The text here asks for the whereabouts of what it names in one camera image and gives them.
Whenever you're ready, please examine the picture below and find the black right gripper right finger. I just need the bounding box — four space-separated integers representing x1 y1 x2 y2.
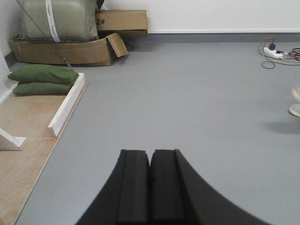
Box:
150 150 266 225

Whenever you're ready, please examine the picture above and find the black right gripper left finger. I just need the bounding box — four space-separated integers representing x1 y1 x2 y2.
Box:
77 150 149 225

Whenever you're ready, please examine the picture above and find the plywood base board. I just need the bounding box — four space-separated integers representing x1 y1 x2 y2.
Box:
0 81 89 225

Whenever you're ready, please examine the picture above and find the lower far green sandbag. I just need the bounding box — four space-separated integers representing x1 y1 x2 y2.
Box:
13 82 73 96

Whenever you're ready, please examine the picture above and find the green sandbag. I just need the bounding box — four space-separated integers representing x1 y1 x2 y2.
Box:
7 64 79 84
13 82 73 96

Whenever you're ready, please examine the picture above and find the open brown cardboard box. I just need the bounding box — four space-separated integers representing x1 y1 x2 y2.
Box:
10 33 128 66

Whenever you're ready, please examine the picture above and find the upper far green sandbag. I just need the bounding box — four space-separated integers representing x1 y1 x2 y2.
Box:
7 64 79 84

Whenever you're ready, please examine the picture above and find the white power strip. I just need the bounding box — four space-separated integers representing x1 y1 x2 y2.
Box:
263 47 283 59

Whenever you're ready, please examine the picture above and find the labelled cardboard box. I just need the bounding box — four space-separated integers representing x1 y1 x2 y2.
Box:
95 10 149 38

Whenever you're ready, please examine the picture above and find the large green woven sack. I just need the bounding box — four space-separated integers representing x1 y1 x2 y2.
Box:
19 0 98 43

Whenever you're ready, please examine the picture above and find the white far edge rail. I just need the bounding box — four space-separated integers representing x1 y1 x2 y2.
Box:
48 73 87 137

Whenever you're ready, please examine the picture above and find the white far brace frame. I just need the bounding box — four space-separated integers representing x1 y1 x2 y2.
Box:
0 128 27 151

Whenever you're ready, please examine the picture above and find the thin steel guy wire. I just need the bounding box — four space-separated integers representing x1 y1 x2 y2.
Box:
15 0 75 72

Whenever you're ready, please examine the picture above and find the white wall panel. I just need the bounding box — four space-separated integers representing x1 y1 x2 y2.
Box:
0 51 17 104

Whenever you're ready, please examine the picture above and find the black cable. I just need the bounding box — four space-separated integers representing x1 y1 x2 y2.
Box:
261 46 300 70

